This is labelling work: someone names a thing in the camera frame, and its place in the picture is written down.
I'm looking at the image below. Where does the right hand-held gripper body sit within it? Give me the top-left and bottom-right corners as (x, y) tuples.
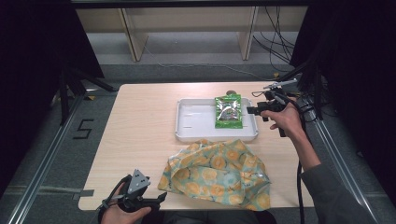
(252, 77), (299, 138)

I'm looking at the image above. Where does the bundle of black cables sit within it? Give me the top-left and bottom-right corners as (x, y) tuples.
(252, 6), (297, 74)

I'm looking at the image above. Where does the light wooden shelf unit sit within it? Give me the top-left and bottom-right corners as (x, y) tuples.
(75, 5), (309, 63)

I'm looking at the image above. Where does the left hand-held gripper black cable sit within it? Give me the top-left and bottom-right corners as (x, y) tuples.
(97, 175), (134, 223)

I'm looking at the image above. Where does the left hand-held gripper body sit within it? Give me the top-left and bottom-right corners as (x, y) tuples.
(116, 168), (161, 215)

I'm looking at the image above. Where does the black curtain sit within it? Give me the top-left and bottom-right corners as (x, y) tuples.
(0, 0), (106, 190)
(289, 0), (396, 200)

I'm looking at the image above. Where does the aluminium floor rail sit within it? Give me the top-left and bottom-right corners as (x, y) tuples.
(6, 92), (87, 224)
(298, 96), (379, 224)

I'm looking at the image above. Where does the person's left hand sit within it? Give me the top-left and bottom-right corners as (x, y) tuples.
(100, 199), (152, 224)

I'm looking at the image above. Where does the person's right hand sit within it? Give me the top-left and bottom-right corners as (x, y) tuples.
(261, 96), (307, 141)

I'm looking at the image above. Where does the right hand-held gripper black cable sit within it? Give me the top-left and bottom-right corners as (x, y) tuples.
(281, 92), (307, 224)

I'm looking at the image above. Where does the green snack packet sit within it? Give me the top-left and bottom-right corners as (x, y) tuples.
(214, 92), (244, 130)

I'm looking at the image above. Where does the white plastic tray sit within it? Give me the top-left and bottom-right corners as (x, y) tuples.
(175, 97), (260, 143)

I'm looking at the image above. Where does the lemon print fabric bag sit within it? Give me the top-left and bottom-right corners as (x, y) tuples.
(157, 138), (272, 213)

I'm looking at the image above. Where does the black metal stand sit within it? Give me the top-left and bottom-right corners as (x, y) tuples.
(58, 66), (119, 126)
(275, 60), (325, 121)

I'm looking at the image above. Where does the hand-held gripper black cable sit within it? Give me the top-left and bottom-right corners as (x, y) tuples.
(281, 92), (307, 224)
(97, 175), (134, 223)

